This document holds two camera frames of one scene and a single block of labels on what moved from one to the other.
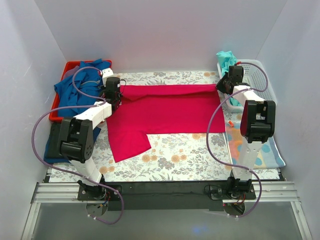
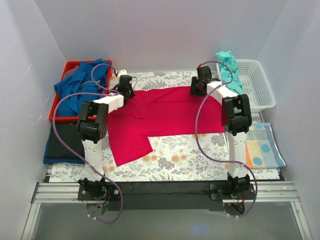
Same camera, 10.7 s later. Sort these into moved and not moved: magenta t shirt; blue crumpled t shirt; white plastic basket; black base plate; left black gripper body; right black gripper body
Moved: right black gripper body; left black gripper body
Not moved: black base plate; magenta t shirt; white plastic basket; blue crumpled t shirt
